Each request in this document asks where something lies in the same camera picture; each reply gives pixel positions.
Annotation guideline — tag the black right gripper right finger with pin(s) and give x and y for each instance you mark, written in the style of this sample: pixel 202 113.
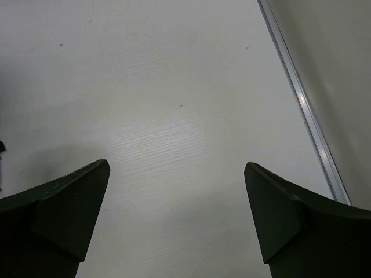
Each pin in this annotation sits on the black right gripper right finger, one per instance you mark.
pixel 304 234

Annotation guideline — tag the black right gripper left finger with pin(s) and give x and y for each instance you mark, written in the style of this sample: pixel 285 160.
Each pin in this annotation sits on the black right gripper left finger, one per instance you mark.
pixel 46 230

